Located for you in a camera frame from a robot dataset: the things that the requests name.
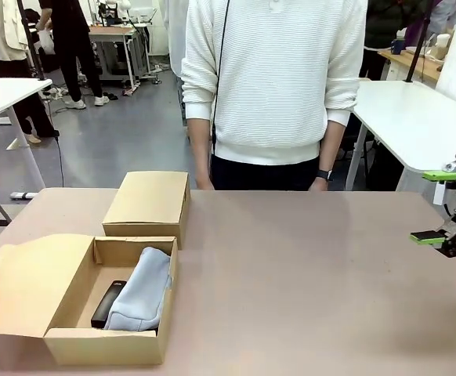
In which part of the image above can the grey zippered pencil case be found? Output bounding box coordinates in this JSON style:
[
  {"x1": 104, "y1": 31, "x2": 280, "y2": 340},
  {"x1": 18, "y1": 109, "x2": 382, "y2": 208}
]
[{"x1": 103, "y1": 246, "x2": 173, "y2": 333}]

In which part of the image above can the black deli stapler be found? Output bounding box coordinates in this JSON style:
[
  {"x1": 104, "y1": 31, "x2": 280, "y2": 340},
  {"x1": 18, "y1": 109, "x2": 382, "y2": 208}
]
[{"x1": 90, "y1": 280, "x2": 128, "y2": 329}]

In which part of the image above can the person's left forearm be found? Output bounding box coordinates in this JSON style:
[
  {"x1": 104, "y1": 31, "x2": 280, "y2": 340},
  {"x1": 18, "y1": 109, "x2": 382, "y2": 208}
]
[{"x1": 317, "y1": 119, "x2": 349, "y2": 173}]

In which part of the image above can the person's right forearm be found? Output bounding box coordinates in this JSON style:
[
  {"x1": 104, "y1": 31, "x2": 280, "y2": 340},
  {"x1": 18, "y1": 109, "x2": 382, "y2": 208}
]
[{"x1": 187, "y1": 116, "x2": 214, "y2": 173}]

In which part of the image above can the closed brown cardboard box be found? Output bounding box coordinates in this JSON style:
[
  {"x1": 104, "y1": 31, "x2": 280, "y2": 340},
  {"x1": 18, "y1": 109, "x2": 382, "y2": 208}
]
[{"x1": 101, "y1": 171, "x2": 191, "y2": 251}]

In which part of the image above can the open brown cardboard box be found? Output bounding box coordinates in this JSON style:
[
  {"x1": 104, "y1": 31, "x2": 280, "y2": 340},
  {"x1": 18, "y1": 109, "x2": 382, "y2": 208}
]
[{"x1": 0, "y1": 233, "x2": 179, "y2": 367}]

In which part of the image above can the person's right hand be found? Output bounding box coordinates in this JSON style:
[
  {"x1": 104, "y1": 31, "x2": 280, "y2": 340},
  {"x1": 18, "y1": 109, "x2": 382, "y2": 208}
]
[{"x1": 194, "y1": 168, "x2": 215, "y2": 192}]

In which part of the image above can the large white table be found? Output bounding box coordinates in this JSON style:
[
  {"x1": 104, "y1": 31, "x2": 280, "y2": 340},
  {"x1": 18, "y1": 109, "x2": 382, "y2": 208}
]
[{"x1": 346, "y1": 80, "x2": 456, "y2": 192}]

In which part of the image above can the wooden top table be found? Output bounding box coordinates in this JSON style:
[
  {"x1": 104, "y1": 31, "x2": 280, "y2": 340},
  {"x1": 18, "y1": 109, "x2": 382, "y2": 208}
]
[{"x1": 377, "y1": 45, "x2": 451, "y2": 84}]

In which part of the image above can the black stand pole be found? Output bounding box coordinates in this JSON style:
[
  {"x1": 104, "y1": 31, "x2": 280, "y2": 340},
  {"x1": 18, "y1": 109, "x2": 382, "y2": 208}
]
[
  {"x1": 403, "y1": 0, "x2": 439, "y2": 84},
  {"x1": 16, "y1": 0, "x2": 48, "y2": 81}
]

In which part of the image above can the bystander in dark jacket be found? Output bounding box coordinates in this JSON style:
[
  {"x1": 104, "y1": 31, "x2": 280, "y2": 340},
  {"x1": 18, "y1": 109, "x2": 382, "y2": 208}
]
[{"x1": 359, "y1": 0, "x2": 431, "y2": 81}]

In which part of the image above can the person in white sweater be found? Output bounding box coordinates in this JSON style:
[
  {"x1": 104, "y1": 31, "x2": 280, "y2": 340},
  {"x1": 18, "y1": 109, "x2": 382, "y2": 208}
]
[{"x1": 180, "y1": 0, "x2": 366, "y2": 192}]

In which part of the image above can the bystander in black clothes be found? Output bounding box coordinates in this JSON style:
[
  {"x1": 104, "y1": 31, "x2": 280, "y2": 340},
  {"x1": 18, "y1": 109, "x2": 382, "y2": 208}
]
[{"x1": 35, "y1": 0, "x2": 110, "y2": 110}]

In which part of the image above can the white plastic bag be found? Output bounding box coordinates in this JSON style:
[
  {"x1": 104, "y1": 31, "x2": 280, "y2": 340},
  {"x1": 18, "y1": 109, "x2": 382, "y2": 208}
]
[{"x1": 38, "y1": 29, "x2": 56, "y2": 56}]

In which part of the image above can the white table with slanted leg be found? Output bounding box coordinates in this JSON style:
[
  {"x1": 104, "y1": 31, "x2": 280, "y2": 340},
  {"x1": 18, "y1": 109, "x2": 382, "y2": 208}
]
[{"x1": 0, "y1": 77, "x2": 53, "y2": 190}]

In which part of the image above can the thin black hanging cable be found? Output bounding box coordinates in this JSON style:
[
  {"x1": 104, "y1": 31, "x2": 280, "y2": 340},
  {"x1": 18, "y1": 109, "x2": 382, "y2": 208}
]
[{"x1": 211, "y1": 0, "x2": 231, "y2": 157}]

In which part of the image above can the white frame workbench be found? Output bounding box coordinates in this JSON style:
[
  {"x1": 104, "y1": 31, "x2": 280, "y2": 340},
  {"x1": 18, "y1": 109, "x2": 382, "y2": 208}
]
[{"x1": 88, "y1": 23, "x2": 162, "y2": 97}]

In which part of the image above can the black floor cable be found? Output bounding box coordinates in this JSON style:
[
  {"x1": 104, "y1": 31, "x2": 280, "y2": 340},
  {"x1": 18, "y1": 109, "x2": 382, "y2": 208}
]
[{"x1": 50, "y1": 131, "x2": 65, "y2": 190}]

